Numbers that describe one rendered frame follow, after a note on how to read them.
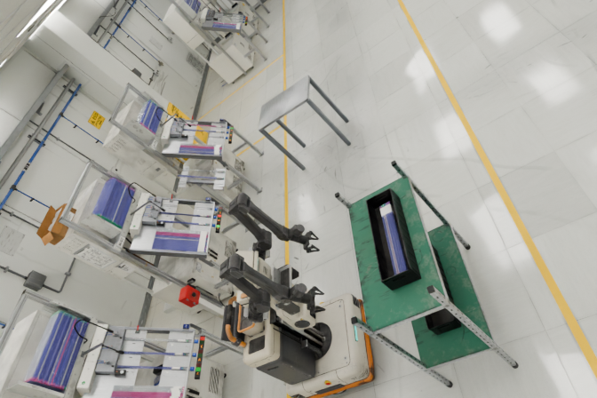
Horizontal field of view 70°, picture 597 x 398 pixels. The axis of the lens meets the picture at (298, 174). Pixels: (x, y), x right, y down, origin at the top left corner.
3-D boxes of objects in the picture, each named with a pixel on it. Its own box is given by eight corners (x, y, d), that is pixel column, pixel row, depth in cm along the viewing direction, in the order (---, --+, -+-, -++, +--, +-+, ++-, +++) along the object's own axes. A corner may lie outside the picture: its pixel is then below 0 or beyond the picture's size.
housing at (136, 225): (150, 202, 455) (149, 193, 445) (139, 238, 419) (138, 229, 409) (142, 202, 454) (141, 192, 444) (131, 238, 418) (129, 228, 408)
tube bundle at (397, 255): (382, 209, 261) (378, 206, 260) (392, 203, 258) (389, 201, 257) (398, 281, 224) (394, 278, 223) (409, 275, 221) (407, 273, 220)
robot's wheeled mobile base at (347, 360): (303, 406, 327) (282, 396, 313) (300, 327, 373) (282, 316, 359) (378, 382, 299) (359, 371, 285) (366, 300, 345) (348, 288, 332)
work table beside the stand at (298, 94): (351, 144, 485) (307, 98, 442) (302, 171, 518) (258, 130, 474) (348, 119, 517) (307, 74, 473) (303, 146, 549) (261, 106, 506)
